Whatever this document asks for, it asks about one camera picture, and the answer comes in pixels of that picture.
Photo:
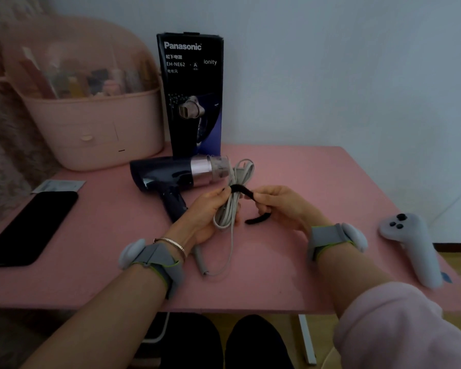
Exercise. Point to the person's right hand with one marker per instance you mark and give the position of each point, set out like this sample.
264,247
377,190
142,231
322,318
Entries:
292,209

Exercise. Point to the person's left hand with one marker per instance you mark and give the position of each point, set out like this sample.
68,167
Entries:
198,220

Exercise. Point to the person's left thumb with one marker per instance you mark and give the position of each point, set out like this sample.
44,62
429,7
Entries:
217,193

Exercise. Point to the person's right thumb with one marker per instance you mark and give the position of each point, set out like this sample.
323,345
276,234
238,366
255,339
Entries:
265,195

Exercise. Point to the person's right forearm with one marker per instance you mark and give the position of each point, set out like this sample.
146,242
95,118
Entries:
349,272

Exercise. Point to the person's left forearm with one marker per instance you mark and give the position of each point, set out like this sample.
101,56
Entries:
111,307

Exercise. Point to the dark blue hair dryer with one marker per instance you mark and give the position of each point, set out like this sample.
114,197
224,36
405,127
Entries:
165,176

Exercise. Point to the grey right wrist tracker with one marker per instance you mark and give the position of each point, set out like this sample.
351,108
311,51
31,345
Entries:
330,236

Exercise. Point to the grey wrist tracker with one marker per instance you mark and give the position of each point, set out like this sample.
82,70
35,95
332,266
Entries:
330,236
155,261

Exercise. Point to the grey left wrist tracker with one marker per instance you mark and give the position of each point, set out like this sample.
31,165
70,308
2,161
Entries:
155,261

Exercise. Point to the dark hair dryer box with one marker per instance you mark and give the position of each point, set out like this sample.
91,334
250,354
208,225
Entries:
190,92

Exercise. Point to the pink plastic storage basket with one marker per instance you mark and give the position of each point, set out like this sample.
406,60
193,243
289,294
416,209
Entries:
96,126

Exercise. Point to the person's right leg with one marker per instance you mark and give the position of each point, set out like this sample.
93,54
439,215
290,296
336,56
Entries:
257,343

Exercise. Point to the person's leg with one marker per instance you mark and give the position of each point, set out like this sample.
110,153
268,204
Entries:
257,343
192,342

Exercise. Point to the person's left leg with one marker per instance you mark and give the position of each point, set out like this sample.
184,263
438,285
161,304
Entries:
192,342

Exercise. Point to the small silver packet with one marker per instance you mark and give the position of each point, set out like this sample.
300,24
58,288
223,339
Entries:
59,186

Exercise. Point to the grey handheld controller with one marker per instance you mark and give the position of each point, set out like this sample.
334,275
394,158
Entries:
415,245

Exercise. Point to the cosmetics in basket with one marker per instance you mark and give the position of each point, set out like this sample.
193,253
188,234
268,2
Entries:
80,82

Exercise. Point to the black smartphone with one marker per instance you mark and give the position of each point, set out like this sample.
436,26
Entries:
29,228

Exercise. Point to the pink fleece sleeve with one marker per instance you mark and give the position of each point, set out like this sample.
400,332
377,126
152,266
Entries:
403,330

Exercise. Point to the blue tape piece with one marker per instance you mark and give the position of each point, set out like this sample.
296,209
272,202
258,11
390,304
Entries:
446,278

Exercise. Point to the translucent pink basket lid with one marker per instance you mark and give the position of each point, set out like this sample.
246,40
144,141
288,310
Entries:
77,46

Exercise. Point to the patterned beige curtain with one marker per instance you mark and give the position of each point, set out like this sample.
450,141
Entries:
7,149

